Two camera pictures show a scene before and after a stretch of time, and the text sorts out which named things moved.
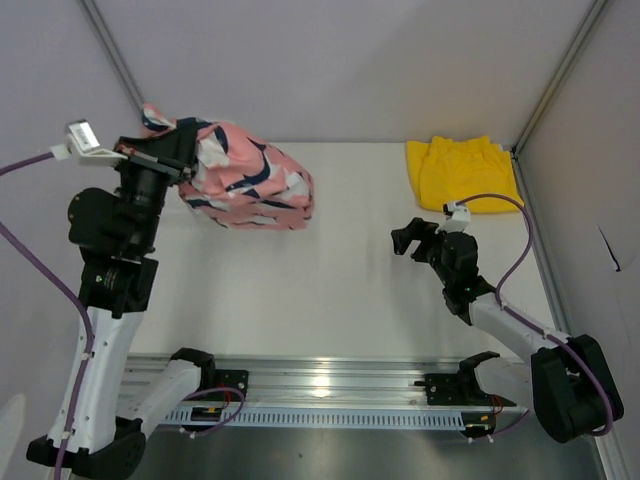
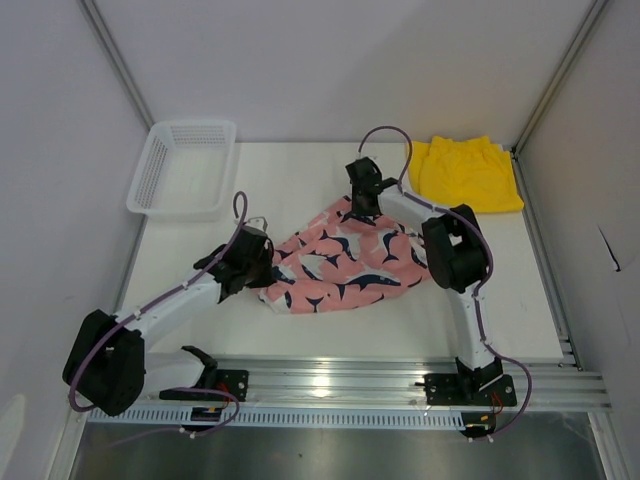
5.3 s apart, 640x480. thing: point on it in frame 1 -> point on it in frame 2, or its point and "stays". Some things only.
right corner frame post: (557, 76) stays
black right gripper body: (442, 273) -> (357, 207)
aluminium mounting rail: (303, 380) stays
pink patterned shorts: (241, 179) -> (341, 260)
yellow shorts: (447, 170) stays
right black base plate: (458, 389) stays
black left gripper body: (148, 181) -> (260, 272)
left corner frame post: (93, 12) stays
